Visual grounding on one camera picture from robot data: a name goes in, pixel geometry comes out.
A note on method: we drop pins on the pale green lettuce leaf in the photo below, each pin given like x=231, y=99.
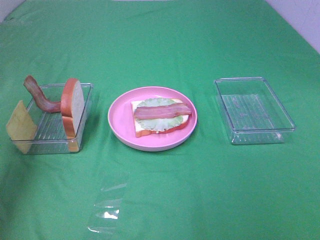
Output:
x=157, y=125

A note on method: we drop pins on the bacon strip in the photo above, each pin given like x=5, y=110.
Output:
x=40, y=99
x=162, y=111

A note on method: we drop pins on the yellow cheese slice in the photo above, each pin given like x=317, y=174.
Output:
x=21, y=127

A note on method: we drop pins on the pink round plate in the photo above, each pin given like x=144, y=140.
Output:
x=121, y=121

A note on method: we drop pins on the green tablecloth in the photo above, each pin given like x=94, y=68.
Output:
x=204, y=189

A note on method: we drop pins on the right clear plastic container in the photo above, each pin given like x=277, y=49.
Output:
x=251, y=111

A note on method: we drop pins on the clear plastic container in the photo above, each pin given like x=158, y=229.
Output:
x=50, y=136
x=251, y=111

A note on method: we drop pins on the clear tape patch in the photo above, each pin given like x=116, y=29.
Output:
x=102, y=223

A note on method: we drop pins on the left clear plastic container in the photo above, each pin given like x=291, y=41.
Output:
x=50, y=136

